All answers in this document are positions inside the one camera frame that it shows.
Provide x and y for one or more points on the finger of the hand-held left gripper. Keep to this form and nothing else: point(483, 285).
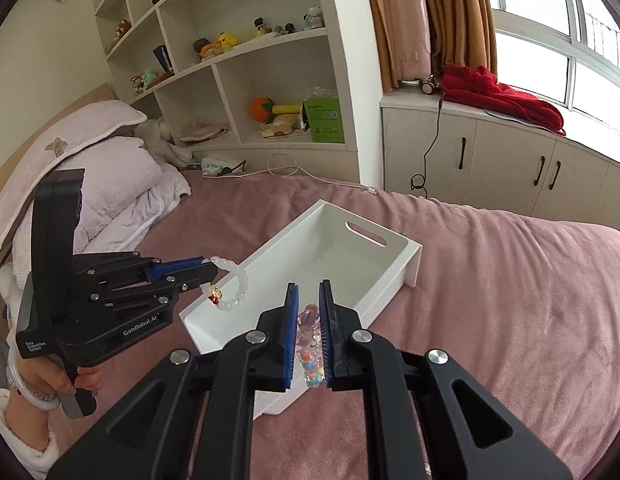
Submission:
point(194, 279)
point(172, 266)

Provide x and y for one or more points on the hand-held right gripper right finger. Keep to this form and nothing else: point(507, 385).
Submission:
point(326, 336)

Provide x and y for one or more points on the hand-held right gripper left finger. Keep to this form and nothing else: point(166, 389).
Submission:
point(291, 336)

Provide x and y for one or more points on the white storage box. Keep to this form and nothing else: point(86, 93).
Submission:
point(310, 255)

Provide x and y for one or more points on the person's left hand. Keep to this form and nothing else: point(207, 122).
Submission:
point(49, 377)

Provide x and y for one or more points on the pink quilted pillow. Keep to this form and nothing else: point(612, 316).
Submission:
point(124, 175)

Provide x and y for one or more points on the white wrist bangle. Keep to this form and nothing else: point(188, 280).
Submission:
point(19, 392)

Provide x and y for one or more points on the white power strip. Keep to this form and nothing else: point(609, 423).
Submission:
point(217, 165)

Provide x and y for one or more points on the grey plush rabbit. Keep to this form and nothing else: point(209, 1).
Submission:
point(162, 145)

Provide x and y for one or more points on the round beige cushion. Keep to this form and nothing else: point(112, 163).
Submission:
point(199, 131)

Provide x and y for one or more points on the pink bedspread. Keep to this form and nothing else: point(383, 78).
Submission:
point(490, 310)

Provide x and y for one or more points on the pink butterfly pillow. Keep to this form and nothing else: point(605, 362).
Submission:
point(64, 135)

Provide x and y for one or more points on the yellow flat plush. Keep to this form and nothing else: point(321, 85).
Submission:
point(280, 127)

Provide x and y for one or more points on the orange fruit plush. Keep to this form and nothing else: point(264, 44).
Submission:
point(261, 110)

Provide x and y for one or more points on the wooden headboard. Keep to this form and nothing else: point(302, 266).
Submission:
point(19, 135)

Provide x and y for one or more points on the teal plush toy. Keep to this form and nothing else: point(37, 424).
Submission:
point(152, 79)

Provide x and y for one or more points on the green cardboard box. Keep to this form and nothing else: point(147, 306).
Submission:
point(326, 122)

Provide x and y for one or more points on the black book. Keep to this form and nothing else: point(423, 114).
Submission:
point(163, 59)

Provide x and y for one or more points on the white bookshelf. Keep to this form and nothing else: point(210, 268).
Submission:
point(270, 75)

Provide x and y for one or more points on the brown-haired doll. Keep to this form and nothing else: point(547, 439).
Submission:
point(207, 50)

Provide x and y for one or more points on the yellow duck plush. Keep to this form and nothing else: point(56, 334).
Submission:
point(227, 42)

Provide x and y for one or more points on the brown bear plush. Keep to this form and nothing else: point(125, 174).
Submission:
point(122, 30)

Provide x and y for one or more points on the white window cabinet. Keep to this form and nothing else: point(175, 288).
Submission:
point(490, 155)

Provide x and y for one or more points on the small dark-haired figurine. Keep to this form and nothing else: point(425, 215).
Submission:
point(261, 27)

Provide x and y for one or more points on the headphones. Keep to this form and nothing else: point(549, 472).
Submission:
point(430, 85)

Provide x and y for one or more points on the white astronaut figure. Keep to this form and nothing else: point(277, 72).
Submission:
point(313, 19)

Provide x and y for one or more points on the red garment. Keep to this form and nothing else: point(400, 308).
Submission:
point(505, 97)

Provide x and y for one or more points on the pink suitcase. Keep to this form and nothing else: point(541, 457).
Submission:
point(407, 25)

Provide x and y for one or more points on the brown curtain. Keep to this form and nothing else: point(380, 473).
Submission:
point(457, 10)

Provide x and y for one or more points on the window frame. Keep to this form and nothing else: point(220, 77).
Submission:
point(570, 40)

